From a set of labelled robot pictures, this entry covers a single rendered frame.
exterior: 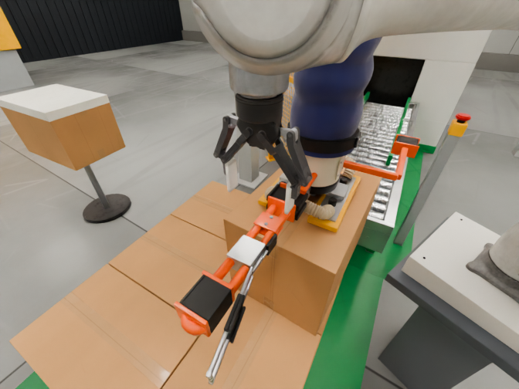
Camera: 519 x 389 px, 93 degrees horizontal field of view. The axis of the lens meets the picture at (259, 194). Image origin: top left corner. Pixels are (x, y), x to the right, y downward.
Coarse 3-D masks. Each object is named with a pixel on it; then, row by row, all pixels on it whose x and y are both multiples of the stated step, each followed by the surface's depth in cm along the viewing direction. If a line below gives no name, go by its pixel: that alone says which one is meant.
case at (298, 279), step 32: (256, 192) 96; (224, 224) 86; (288, 224) 83; (352, 224) 83; (288, 256) 75; (320, 256) 72; (256, 288) 98; (288, 288) 85; (320, 288) 75; (320, 320) 85
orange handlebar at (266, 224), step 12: (360, 168) 84; (372, 168) 83; (396, 168) 83; (312, 180) 78; (264, 216) 64; (288, 216) 66; (252, 228) 61; (264, 228) 64; (276, 228) 60; (264, 240) 58; (228, 264) 53; (216, 276) 50; (240, 276) 50; (192, 324) 43
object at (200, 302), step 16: (208, 272) 49; (192, 288) 47; (208, 288) 47; (224, 288) 47; (176, 304) 44; (192, 304) 44; (208, 304) 44; (224, 304) 46; (208, 320) 42; (208, 336) 44
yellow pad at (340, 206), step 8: (352, 184) 95; (352, 192) 92; (320, 200) 89; (328, 200) 85; (336, 200) 84; (344, 200) 88; (336, 208) 84; (344, 208) 85; (312, 216) 82; (336, 216) 81; (320, 224) 80; (328, 224) 79; (336, 224) 79
